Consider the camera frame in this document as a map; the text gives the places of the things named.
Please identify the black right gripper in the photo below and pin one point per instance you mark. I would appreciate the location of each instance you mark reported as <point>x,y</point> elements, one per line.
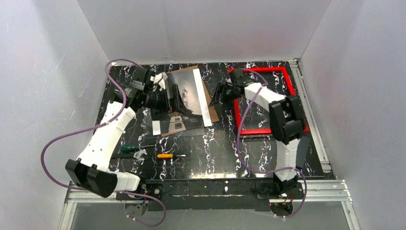
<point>225,93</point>

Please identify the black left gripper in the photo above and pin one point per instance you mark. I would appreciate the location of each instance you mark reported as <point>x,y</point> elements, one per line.
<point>171,97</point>

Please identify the clear acrylic glazing sheet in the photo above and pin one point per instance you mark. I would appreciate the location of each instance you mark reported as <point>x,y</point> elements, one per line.
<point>182,124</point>

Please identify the house photo white border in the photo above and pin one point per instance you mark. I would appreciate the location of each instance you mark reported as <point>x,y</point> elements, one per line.
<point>188,112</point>

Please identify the red picture frame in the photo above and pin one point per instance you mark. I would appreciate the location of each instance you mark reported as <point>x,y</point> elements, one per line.
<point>287,119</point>

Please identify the orange handled screwdriver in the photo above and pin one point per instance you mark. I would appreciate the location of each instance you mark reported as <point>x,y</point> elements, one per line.
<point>168,156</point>

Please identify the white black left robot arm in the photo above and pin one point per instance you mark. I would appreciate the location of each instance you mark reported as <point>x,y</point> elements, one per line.
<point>90,170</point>

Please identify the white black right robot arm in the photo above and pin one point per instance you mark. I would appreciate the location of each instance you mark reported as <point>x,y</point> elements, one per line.
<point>285,174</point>

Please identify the small silver wrench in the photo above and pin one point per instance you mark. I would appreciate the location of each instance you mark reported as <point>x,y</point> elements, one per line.
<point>139,155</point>

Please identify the dark grey card sheet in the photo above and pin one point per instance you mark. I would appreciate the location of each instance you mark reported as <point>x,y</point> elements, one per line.
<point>301,152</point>

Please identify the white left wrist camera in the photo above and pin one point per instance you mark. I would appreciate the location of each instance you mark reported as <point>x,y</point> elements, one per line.
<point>159,82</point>

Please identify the green handled screwdriver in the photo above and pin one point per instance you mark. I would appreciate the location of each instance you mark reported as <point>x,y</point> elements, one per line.
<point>134,148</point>

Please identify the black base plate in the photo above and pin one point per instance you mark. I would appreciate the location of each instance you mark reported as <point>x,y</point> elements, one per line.
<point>203,194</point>

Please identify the aluminium rail front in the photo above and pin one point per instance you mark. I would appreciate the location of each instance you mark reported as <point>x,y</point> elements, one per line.
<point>327,206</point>

